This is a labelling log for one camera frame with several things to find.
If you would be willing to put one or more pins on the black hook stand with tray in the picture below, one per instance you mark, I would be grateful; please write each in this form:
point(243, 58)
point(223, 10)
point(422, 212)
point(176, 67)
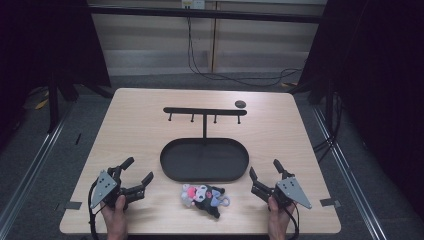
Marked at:
point(204, 161)

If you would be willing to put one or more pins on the small dark round object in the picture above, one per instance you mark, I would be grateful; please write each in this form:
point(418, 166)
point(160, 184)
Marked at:
point(240, 104)

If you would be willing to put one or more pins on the person's left hand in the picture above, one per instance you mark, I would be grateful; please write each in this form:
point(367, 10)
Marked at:
point(115, 215)

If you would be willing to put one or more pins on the metal floor rail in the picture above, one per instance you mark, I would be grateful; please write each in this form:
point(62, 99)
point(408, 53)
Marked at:
point(31, 170)
point(350, 180)

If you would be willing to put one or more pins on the black floor tape strip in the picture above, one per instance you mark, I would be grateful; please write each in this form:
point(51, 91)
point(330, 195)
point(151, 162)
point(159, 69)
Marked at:
point(78, 138)

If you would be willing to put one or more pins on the person's right hand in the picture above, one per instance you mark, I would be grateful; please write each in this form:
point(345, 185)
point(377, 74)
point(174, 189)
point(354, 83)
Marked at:
point(279, 217)

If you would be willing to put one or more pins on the black horizontal frame bar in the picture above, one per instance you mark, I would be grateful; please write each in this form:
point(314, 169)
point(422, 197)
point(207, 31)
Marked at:
point(233, 15)

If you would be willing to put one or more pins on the black curtain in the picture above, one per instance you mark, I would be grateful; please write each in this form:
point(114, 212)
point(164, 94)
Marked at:
point(40, 43)
point(376, 83)

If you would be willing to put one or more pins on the black metal stand leg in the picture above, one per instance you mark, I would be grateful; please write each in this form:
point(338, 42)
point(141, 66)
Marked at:
point(53, 106)

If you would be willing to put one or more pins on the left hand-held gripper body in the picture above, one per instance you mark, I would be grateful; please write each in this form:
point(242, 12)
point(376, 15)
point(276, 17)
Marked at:
point(104, 188)

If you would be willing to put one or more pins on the yellow floor scrap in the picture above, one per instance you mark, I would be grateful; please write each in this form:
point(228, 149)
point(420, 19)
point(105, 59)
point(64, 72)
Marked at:
point(41, 104)

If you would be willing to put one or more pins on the grey tape piece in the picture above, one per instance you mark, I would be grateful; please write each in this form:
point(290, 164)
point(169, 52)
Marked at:
point(73, 205)
point(330, 202)

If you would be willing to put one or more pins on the white wall socket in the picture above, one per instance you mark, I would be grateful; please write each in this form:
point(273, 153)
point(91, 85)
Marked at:
point(193, 3)

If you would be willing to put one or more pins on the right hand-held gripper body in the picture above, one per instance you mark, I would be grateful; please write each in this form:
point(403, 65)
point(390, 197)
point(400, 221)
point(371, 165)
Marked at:
point(290, 192)

